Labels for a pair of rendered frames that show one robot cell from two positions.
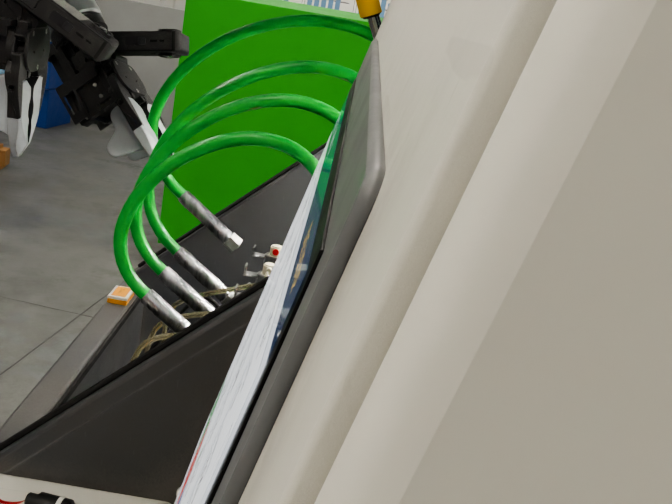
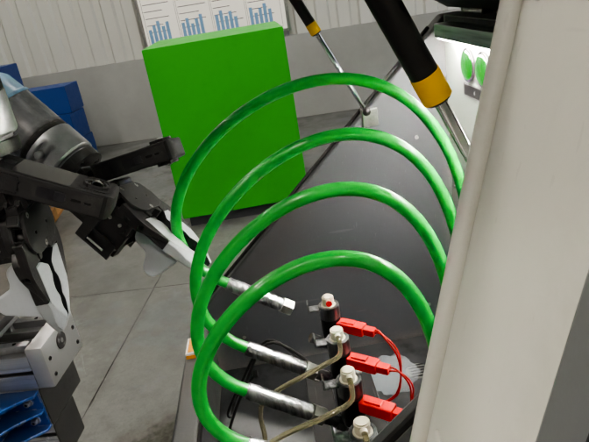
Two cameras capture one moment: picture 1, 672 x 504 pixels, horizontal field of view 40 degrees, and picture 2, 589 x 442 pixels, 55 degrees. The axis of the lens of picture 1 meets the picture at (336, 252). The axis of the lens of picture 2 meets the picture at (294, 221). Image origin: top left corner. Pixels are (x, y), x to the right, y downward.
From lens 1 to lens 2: 0.49 m
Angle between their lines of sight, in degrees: 6
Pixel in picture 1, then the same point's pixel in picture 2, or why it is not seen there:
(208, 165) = not seen: hidden behind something
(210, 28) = (166, 70)
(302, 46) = (230, 60)
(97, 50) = (100, 209)
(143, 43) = (140, 161)
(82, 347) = (185, 427)
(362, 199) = not seen: outside the picture
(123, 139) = (156, 258)
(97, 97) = (117, 227)
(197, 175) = not seen: hidden behind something
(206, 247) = (246, 279)
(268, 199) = (283, 226)
